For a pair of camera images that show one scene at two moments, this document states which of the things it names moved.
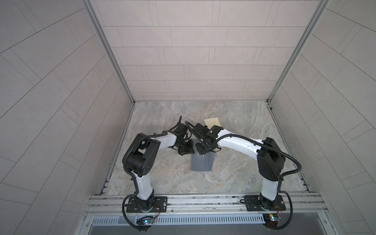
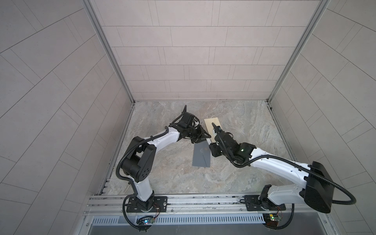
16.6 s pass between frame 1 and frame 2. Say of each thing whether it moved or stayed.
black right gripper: moved
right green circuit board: stayed
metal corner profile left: stayed
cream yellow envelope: stayed
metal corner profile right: stayed
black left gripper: moved
